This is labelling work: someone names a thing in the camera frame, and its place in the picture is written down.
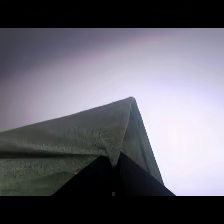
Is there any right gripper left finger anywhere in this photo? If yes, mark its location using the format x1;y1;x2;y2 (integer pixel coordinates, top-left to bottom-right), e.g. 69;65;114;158
51;155;116;197

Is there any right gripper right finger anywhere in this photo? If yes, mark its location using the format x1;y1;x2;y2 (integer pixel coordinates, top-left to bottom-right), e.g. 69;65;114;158
114;151;176;197

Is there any grey-green garment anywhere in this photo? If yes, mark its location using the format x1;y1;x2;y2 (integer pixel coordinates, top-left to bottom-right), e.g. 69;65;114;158
0;96;165;197

